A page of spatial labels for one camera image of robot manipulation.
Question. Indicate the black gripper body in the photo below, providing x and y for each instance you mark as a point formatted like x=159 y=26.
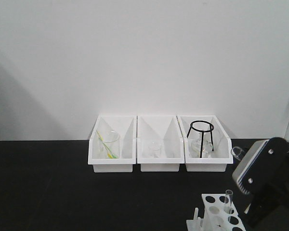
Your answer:
x=268 y=181

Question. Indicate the small clear test tube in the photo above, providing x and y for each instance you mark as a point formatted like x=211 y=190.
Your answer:
x=228 y=201

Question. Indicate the white test tube rack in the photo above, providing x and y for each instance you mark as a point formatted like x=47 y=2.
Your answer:
x=215 y=218

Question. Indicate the clear glass flask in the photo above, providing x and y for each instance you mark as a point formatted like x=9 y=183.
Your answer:
x=201 y=150

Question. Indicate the right white storage bin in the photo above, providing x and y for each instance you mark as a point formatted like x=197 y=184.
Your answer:
x=220 y=157

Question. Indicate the white storage bin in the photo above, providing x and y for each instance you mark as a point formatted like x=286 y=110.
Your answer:
x=112 y=144
x=220 y=157
x=165 y=130

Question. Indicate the middle white storage bin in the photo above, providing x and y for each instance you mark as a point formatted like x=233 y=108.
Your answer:
x=165 y=130

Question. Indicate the small clear glass beaker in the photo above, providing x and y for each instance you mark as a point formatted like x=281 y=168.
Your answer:
x=154 y=149

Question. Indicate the yellow green stirring rod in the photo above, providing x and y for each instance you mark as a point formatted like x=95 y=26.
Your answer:
x=106 y=146

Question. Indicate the left white storage bin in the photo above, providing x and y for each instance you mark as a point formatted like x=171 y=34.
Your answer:
x=112 y=144

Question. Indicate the large clear glass beaker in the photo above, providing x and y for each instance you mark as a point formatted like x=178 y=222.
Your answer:
x=112 y=145

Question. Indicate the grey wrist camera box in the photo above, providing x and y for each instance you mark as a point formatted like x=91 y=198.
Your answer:
x=245 y=164

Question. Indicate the black wire tripod stand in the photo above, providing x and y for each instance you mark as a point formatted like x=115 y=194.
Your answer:
x=194 y=126

